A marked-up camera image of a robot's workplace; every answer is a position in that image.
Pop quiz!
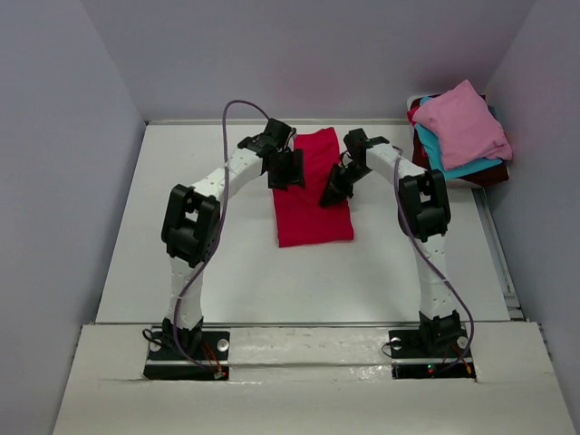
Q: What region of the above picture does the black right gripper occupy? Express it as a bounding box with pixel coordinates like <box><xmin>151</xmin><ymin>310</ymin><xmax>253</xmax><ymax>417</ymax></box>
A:
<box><xmin>318</xmin><ymin>161</ymin><xmax>372</xmax><ymax>208</ymax></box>

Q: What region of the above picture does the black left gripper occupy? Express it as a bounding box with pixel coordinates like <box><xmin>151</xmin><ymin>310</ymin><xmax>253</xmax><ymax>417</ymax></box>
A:
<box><xmin>266</xmin><ymin>148</ymin><xmax>305</xmax><ymax>192</ymax></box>

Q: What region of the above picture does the red t shirt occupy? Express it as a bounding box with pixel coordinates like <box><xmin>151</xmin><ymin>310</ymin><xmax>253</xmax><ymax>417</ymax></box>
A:
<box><xmin>407</xmin><ymin>95</ymin><xmax>436</xmax><ymax>127</ymax></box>
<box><xmin>273</xmin><ymin>127</ymin><xmax>354</xmax><ymax>248</ymax></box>

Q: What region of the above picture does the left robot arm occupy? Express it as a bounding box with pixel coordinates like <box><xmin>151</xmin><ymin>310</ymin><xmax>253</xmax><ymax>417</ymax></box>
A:
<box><xmin>161</xmin><ymin>118</ymin><xmax>305</xmax><ymax>362</ymax></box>

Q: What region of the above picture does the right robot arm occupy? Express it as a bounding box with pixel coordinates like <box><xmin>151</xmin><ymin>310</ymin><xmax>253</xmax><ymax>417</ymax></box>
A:
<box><xmin>318</xmin><ymin>129</ymin><xmax>464</xmax><ymax>358</ymax></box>

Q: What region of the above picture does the teal folded t shirt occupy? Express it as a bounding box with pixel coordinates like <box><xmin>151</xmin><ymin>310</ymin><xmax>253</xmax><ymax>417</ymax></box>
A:
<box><xmin>412</xmin><ymin>97</ymin><xmax>505</xmax><ymax>184</ymax></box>

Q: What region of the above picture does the red folded t shirt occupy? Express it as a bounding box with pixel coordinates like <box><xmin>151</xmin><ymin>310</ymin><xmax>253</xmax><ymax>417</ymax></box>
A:
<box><xmin>407</xmin><ymin>95</ymin><xmax>436</xmax><ymax>127</ymax></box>

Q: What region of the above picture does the pink folded t shirt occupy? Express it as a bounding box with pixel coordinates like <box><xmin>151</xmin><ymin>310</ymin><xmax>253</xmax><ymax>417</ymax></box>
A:
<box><xmin>412</xmin><ymin>79</ymin><xmax>513</xmax><ymax>172</ymax></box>

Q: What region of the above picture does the dark maroon folded t shirt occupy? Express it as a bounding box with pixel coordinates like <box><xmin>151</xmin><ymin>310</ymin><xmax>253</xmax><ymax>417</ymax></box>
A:
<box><xmin>407</xmin><ymin>96</ymin><xmax>509</xmax><ymax>189</ymax></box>

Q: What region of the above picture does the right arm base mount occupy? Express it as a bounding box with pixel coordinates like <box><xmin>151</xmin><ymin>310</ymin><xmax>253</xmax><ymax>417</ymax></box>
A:
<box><xmin>381</xmin><ymin>329</ymin><xmax>477</xmax><ymax>380</ymax></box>

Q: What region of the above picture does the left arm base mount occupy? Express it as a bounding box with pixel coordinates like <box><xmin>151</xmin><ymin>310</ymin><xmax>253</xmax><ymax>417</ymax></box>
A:
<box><xmin>141</xmin><ymin>327</ymin><xmax>230</xmax><ymax>382</ymax></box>

